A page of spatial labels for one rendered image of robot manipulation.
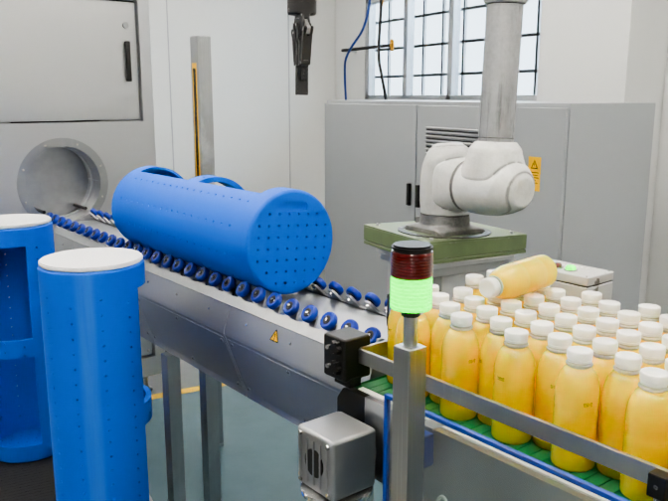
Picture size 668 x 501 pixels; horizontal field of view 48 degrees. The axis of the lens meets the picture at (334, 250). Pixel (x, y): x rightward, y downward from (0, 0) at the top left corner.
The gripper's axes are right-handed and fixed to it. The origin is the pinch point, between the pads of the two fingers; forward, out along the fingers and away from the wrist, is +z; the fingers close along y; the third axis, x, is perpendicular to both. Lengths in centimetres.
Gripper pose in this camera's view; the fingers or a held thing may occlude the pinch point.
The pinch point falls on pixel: (301, 81)
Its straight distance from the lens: 199.7
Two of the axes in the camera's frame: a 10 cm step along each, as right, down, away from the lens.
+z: -0.1, 9.8, 1.9
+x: 9.5, -0.5, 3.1
